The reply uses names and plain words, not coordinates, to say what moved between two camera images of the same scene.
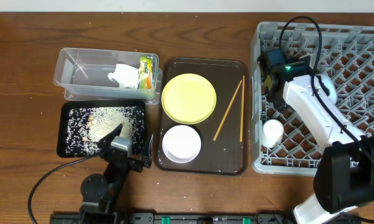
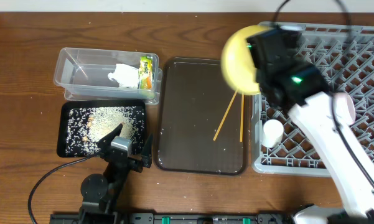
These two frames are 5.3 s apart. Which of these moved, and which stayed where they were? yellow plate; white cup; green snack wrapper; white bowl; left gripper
Moved: yellow plate; white bowl
Stayed: left gripper; white cup; green snack wrapper
